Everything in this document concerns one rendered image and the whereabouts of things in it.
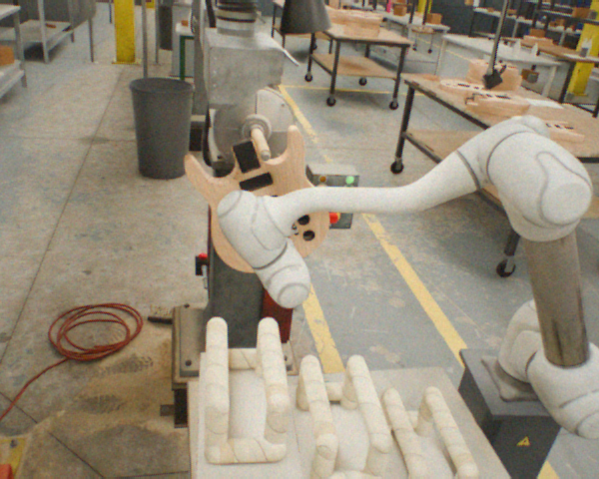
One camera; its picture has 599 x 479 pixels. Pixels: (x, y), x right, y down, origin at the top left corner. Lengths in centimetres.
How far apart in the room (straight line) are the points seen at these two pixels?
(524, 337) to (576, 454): 120
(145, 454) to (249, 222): 133
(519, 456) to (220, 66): 136
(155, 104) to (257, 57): 302
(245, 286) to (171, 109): 245
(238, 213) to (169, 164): 335
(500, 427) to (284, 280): 80
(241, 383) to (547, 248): 65
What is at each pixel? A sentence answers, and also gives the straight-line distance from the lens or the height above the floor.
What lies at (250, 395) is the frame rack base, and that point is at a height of 110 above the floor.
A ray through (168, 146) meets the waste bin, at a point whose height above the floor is 29.
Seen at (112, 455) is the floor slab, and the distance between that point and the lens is 227.
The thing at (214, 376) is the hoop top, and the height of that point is 121.
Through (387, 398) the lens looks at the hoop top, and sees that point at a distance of 101.
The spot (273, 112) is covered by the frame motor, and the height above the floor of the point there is 131.
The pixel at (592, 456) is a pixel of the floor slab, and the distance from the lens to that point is 272.
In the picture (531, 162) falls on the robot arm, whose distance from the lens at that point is 105.
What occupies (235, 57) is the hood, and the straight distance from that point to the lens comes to 129.
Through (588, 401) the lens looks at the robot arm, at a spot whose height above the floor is 91.
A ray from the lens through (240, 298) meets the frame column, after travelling 210.
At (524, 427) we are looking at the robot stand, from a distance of 169.
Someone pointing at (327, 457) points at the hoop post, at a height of 111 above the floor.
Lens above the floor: 173
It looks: 29 degrees down
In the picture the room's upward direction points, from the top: 7 degrees clockwise
